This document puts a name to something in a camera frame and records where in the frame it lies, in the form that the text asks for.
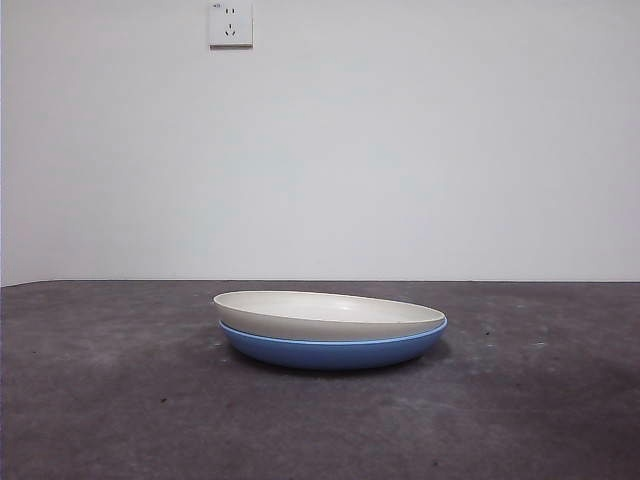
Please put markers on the white round plate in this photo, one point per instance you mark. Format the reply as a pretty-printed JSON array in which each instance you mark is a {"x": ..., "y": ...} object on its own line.
[{"x": 320, "y": 325}]

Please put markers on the white wall socket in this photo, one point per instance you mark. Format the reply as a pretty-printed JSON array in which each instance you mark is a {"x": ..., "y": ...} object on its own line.
[{"x": 230, "y": 25}]

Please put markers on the blue round plate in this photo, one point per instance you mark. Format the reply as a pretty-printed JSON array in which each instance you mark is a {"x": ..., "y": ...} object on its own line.
[{"x": 325, "y": 355}]

